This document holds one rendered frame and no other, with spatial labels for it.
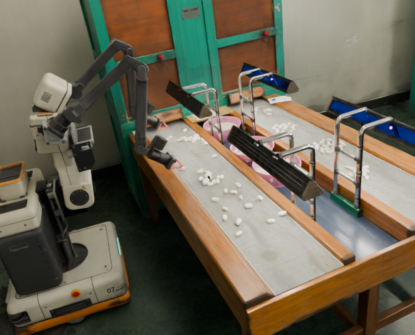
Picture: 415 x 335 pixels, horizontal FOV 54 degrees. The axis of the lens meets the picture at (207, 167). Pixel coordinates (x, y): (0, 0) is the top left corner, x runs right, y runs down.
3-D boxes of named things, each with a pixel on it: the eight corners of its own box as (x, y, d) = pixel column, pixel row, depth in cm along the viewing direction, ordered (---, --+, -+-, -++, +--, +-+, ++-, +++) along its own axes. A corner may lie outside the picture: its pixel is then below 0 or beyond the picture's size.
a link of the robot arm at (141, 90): (137, 64, 198) (135, 65, 187) (149, 65, 198) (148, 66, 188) (135, 150, 209) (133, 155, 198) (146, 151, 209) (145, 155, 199)
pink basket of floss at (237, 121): (234, 145, 271) (232, 132, 266) (198, 142, 282) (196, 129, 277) (247, 129, 291) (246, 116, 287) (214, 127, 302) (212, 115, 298)
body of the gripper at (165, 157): (169, 152, 214) (157, 147, 210) (176, 159, 205) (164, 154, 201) (163, 163, 215) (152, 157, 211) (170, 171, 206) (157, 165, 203)
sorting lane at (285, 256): (275, 300, 144) (275, 296, 143) (145, 134, 296) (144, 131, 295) (344, 269, 153) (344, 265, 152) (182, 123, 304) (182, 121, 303)
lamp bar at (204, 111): (199, 119, 220) (197, 106, 217) (165, 92, 272) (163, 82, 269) (212, 115, 222) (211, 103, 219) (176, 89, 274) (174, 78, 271)
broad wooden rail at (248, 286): (248, 339, 148) (244, 304, 139) (133, 156, 299) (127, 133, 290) (277, 326, 151) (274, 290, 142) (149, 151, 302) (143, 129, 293)
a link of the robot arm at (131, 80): (121, 44, 236) (124, 48, 227) (131, 44, 237) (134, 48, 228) (128, 114, 256) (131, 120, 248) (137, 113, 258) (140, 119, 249)
